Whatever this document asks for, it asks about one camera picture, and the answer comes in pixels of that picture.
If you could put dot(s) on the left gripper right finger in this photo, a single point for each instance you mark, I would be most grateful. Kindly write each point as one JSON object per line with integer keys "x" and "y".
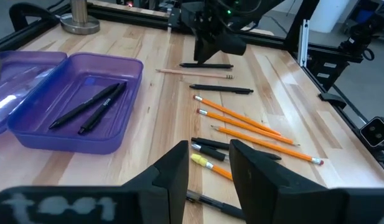
{"x": 266, "y": 193}

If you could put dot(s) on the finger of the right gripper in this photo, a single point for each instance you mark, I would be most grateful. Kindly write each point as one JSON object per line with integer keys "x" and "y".
{"x": 204, "y": 51}

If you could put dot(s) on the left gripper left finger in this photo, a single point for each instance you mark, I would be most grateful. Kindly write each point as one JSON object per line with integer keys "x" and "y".
{"x": 166, "y": 186}

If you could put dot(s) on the orange pencil with yellow eraser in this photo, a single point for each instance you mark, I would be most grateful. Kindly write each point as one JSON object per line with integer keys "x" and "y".
{"x": 199, "y": 160}

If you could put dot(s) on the clear pen with black grip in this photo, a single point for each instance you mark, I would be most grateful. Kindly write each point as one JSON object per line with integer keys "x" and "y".
{"x": 210, "y": 152}
{"x": 222, "y": 207}

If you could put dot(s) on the orange pencil with red eraser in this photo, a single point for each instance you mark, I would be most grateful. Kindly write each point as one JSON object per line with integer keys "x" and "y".
{"x": 238, "y": 115}
{"x": 266, "y": 144}
{"x": 247, "y": 127}

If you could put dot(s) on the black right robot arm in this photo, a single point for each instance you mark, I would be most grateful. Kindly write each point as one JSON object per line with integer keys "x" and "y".
{"x": 263, "y": 9}

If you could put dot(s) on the purple plastic pencil box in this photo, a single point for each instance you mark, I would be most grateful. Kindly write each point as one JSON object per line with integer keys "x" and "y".
{"x": 30, "y": 109}

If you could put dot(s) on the round metal stand base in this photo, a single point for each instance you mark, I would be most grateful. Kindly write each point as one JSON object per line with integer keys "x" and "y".
{"x": 79, "y": 25}

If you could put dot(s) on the white column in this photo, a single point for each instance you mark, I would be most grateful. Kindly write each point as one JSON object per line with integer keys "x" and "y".
{"x": 330, "y": 15}

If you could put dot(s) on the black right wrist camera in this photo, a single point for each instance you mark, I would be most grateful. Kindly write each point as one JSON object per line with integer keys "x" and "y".
{"x": 232, "y": 45}

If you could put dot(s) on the silver aluminium post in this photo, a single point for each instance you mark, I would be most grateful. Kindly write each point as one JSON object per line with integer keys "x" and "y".
{"x": 303, "y": 43}

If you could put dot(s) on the black frame clamp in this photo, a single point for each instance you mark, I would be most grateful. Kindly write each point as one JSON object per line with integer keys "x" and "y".
{"x": 331, "y": 99}

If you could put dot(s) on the black stereo camera box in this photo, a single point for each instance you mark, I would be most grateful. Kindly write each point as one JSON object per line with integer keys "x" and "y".
{"x": 376, "y": 133}

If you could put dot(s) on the black curved bracket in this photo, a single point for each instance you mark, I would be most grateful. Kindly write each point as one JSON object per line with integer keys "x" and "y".
{"x": 26, "y": 7}

